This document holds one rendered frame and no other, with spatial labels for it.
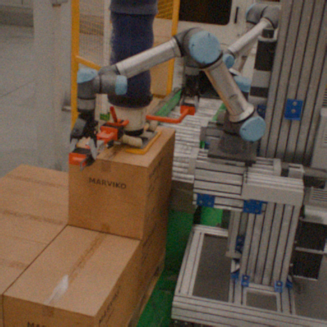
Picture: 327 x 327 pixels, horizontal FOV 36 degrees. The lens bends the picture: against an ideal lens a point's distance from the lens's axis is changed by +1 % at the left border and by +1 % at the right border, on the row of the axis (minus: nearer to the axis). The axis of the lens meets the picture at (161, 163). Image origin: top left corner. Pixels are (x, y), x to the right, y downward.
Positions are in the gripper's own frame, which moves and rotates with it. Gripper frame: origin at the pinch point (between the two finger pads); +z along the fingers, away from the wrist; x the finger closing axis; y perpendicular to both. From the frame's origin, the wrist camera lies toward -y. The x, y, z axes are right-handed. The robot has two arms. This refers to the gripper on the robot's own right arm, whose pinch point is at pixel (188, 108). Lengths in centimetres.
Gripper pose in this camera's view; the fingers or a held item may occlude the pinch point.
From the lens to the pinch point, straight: 284.3
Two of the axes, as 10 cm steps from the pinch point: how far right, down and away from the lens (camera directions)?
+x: 9.6, 1.7, -2.1
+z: -0.8, 9.2, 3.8
